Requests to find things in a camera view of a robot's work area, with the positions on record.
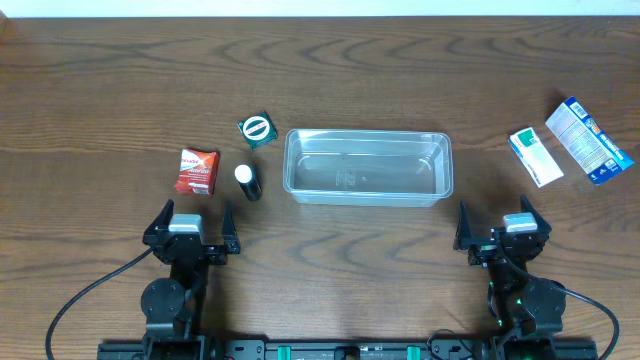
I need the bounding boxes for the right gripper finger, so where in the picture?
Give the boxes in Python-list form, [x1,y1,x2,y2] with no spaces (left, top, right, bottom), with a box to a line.
[520,195,550,231]
[453,201,474,250]

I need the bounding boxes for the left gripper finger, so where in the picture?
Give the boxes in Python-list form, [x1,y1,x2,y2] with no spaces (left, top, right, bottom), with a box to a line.
[151,199,174,233]
[221,202,237,246]

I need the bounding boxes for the white green medicine packet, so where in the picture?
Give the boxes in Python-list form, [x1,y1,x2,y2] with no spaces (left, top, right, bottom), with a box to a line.
[508,127,564,188]

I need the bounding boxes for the blue white drink mix box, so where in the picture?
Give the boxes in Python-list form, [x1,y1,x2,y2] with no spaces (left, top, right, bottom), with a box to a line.
[545,97,634,185]

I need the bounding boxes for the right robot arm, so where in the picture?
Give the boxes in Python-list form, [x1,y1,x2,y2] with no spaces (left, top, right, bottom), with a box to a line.
[453,196,566,359]

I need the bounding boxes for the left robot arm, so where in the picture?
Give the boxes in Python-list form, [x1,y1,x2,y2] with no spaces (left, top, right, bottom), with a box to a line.
[140,200,241,360]

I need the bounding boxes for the clear plastic container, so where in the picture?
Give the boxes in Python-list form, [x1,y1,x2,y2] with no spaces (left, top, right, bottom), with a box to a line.
[283,129,454,207]

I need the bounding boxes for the red orange medicine box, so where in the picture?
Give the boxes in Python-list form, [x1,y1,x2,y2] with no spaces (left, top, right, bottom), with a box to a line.
[174,149,220,197]

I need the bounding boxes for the black bottle white cap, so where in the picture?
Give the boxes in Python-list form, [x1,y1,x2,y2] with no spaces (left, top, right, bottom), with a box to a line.
[234,164,262,201]

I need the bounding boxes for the green square box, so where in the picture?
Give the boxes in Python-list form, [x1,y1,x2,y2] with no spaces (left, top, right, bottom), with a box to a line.
[238,111,278,151]

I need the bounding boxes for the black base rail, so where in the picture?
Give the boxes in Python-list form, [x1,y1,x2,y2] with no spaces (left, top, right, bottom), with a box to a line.
[97,338,598,360]

